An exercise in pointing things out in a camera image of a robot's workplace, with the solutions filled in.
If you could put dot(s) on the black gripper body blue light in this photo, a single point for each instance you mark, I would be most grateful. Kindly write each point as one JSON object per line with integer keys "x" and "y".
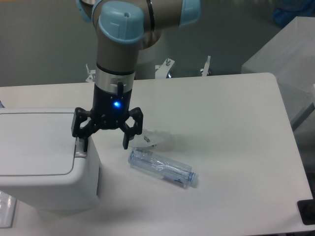
{"x": 109, "y": 110}

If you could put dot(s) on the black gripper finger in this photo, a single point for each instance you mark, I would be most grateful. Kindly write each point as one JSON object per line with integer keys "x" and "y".
{"x": 129, "y": 132}
{"x": 84, "y": 124}

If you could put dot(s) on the white push-lid trash can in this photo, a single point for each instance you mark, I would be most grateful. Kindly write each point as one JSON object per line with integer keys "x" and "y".
{"x": 42, "y": 164}

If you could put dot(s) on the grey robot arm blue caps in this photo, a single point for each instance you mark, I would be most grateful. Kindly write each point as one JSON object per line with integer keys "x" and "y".
{"x": 120, "y": 26}

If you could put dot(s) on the crumpled white plastic wrapper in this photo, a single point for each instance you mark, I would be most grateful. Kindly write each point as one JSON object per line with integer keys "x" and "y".
{"x": 149, "y": 139}

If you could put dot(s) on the clear crushed plastic bottle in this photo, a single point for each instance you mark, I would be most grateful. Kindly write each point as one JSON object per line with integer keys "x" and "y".
{"x": 163, "y": 167}

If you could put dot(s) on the silver table clamp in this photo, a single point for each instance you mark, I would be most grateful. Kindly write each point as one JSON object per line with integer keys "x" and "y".
{"x": 206, "y": 71}

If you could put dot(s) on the white covered side box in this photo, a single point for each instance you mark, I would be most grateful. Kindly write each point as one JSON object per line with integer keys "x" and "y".
{"x": 290, "y": 57}

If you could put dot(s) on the black device at table edge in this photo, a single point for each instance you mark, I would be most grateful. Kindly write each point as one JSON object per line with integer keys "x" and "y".
{"x": 307, "y": 211}

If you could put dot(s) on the blue plastic bag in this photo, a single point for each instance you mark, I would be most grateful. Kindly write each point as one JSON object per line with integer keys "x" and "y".
{"x": 286, "y": 10}

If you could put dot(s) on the white mounting bracket frame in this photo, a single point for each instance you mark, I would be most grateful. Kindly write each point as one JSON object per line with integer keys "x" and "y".
{"x": 161, "y": 71}

